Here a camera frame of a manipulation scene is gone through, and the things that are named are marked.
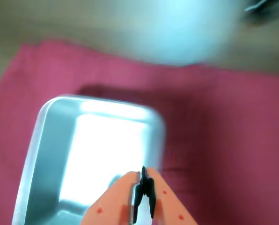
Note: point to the metal rectangular tray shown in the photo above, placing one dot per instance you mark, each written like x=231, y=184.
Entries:
x=95, y=150

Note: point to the magenta cloth mat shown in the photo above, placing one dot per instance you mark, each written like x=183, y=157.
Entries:
x=223, y=117

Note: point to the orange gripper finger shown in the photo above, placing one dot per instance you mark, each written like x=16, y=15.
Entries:
x=170, y=204
x=111, y=204

